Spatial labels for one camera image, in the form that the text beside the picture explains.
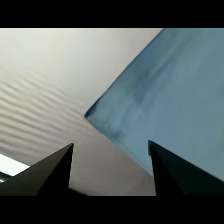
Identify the blue garment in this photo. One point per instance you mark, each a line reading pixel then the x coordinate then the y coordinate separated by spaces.
pixel 166 93

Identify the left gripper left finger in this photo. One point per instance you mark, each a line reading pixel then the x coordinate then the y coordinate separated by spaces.
pixel 46 173

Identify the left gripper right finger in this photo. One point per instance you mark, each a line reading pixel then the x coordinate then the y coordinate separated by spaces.
pixel 180 173

